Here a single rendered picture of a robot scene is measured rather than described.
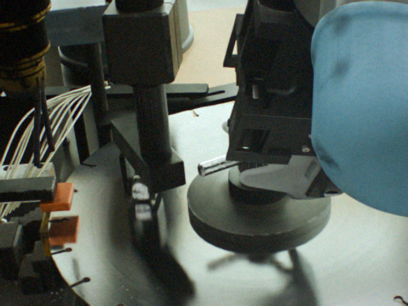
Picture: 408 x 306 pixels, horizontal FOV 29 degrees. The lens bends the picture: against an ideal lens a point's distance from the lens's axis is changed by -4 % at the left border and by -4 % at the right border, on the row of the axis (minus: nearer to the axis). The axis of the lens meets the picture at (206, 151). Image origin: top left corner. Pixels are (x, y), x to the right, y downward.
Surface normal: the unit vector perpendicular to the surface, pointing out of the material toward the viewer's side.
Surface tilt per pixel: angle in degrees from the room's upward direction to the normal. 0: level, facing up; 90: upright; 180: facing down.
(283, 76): 120
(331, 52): 60
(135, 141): 0
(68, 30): 90
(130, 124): 0
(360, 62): 46
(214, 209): 5
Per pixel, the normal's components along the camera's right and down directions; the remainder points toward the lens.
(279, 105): 0.14, -0.49
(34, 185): -0.07, -0.85
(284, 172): 0.00, 0.90
